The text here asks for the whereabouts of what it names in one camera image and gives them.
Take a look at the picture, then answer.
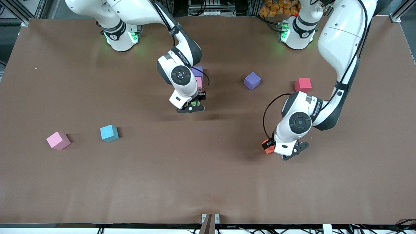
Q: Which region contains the blue foam cube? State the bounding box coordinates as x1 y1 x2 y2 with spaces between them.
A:
100 124 119 143

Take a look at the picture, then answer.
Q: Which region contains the red foam cube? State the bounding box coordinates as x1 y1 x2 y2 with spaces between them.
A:
294 78 312 93

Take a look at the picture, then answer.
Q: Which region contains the brown table cover sheet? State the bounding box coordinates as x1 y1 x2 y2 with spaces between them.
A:
0 16 416 225

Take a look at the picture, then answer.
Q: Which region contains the dark background equipment rack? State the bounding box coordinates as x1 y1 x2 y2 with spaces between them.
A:
166 0 260 17

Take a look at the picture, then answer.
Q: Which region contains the pile of orange objects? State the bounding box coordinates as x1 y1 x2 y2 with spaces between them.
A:
259 0 300 17

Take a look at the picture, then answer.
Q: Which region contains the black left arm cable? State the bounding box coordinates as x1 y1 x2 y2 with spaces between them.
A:
263 0 369 142

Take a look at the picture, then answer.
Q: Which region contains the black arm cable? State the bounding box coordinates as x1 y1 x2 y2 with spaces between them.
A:
263 0 369 142
149 0 210 95

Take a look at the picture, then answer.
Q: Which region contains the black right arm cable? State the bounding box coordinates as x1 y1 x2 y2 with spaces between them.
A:
149 0 210 95

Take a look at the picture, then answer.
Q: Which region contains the silver clamp bracket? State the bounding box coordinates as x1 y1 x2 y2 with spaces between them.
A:
201 214 220 225

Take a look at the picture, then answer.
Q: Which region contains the brown upright post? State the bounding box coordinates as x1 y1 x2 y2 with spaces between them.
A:
198 214 215 234

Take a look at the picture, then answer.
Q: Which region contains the aluminium frame profile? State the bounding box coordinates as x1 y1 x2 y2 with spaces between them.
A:
392 0 416 18
0 0 52 26

